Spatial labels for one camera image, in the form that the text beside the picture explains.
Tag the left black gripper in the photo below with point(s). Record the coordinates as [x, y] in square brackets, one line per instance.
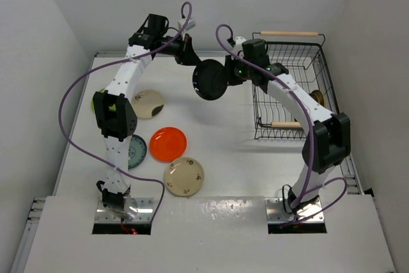
[186, 56]

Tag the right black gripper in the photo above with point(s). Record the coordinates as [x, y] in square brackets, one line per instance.
[231, 78]

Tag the cream plate with black patch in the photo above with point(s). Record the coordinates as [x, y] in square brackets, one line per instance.
[147, 104]

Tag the yellow patterned plate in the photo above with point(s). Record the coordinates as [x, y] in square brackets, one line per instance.
[317, 95]

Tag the blue patterned plate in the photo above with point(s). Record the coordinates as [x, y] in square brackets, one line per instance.
[137, 151]

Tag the cream plate with flowers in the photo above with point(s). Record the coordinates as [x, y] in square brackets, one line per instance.
[184, 177]

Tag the green plate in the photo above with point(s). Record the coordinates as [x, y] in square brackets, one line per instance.
[92, 104]

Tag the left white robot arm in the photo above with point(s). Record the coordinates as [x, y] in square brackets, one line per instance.
[115, 116]

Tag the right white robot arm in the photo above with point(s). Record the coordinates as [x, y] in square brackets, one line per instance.
[327, 141]

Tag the orange plate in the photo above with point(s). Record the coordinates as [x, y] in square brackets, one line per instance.
[168, 144]

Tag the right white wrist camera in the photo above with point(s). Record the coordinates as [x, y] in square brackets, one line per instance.
[236, 42]

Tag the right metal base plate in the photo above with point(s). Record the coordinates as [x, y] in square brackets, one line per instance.
[310, 213]

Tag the metal base plate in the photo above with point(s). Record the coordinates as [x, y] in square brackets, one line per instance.
[133, 211]
[310, 213]

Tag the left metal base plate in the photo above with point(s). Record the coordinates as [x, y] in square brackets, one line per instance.
[133, 211]

